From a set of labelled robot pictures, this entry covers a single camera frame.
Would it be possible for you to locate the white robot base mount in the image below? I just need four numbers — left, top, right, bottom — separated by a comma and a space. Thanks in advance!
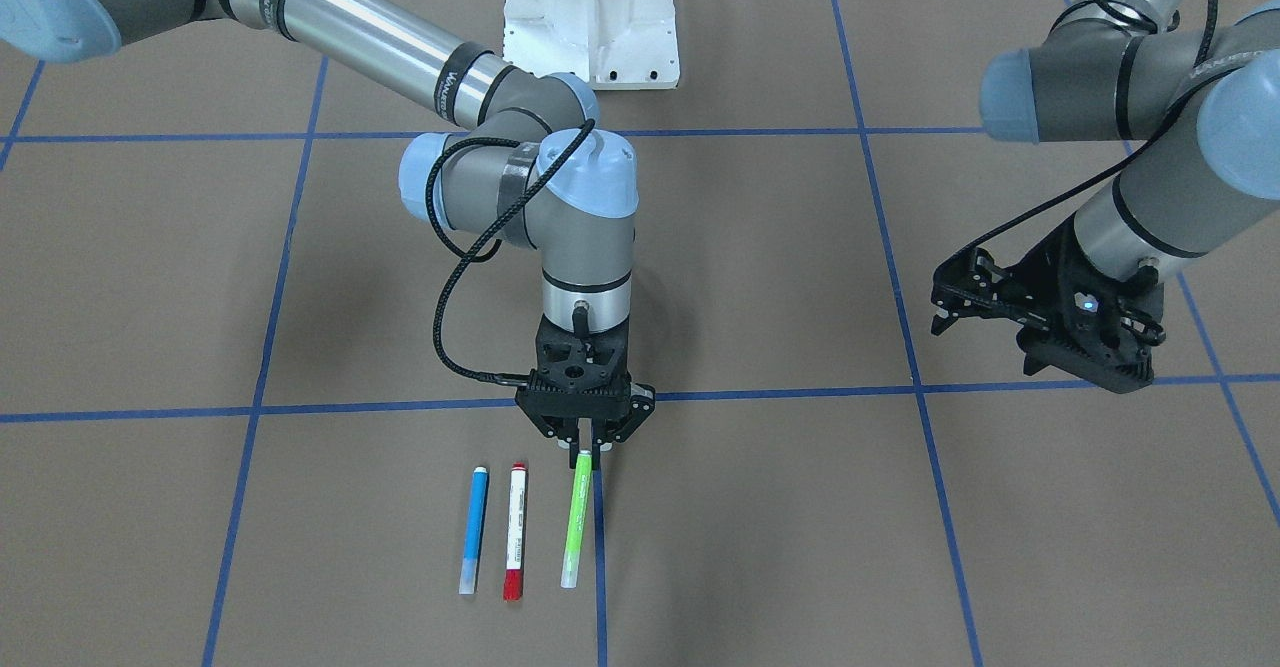
502, 0, 681, 90

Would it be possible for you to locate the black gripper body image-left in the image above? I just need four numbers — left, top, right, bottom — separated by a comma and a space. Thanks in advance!
515, 319, 657, 444

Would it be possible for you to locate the blue marker pen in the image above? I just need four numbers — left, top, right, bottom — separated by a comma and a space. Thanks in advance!
457, 465, 489, 597

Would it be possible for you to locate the green marker pen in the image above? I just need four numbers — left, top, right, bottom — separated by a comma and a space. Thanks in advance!
559, 449, 593, 589

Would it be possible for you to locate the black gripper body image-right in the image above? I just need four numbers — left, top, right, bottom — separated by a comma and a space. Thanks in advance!
1010, 219, 1166, 394

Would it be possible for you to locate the black braided cable image-left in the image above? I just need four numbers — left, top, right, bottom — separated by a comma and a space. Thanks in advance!
424, 117, 596, 388

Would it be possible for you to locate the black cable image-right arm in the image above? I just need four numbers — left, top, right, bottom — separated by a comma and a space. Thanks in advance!
979, 0, 1276, 284

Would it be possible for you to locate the red capped white marker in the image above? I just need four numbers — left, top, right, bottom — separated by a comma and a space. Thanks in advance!
503, 462, 529, 603

